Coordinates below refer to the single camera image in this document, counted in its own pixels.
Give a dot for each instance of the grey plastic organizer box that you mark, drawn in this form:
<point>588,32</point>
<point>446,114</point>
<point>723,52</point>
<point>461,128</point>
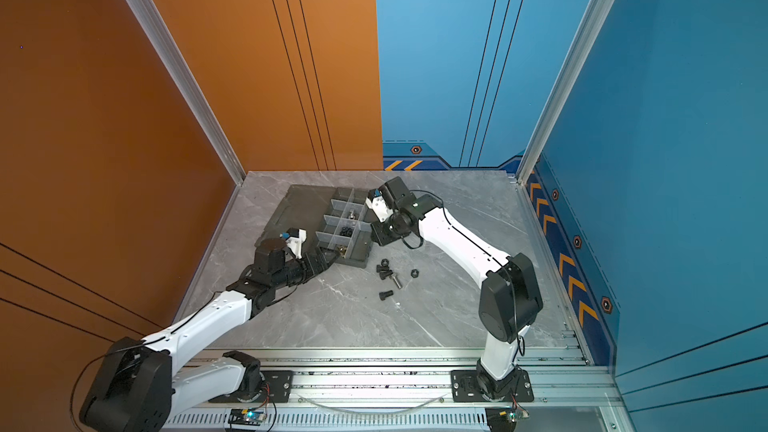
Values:
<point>322,211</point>

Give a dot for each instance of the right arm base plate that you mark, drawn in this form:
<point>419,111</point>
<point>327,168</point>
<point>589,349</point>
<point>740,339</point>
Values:
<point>478,386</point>

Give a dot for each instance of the right aluminium corner post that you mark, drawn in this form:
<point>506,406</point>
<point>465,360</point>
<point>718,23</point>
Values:
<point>583,41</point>

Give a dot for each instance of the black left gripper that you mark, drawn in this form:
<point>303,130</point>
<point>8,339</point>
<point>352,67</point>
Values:
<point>321,264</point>

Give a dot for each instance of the aluminium front rail frame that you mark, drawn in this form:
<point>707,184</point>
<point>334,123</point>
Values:
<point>406,380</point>

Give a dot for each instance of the right circuit board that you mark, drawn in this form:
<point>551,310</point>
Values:
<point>505,419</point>

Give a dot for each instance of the left green circuit board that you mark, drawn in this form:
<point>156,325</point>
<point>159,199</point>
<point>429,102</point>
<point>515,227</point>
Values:
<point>246,417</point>

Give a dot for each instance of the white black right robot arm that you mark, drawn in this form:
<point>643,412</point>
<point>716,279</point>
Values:
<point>510,298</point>

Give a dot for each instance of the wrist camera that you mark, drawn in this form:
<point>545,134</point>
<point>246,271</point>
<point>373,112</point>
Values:
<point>390,195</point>
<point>295,238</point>

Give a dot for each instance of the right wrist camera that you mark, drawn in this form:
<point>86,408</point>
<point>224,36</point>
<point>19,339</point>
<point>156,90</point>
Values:
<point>390,195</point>

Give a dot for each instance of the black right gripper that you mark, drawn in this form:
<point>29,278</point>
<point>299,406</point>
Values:
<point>382,239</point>

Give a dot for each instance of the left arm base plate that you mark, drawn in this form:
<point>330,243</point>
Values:
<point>275,386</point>

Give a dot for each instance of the large black bolt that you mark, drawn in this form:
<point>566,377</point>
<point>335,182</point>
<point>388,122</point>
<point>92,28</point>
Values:
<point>383,269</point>

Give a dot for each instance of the left aluminium corner post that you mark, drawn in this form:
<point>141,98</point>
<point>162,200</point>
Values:
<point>166,48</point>

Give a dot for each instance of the aluminium corner post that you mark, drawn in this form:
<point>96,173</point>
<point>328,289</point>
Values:
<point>166,48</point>
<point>583,41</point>

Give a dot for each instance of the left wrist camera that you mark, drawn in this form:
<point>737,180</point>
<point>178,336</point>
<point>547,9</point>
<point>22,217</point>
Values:
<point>295,238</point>

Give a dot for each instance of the silver hex bolt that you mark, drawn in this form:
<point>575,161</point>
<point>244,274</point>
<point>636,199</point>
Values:
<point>396,281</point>

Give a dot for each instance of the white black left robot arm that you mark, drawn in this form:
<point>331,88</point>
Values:
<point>140,384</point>

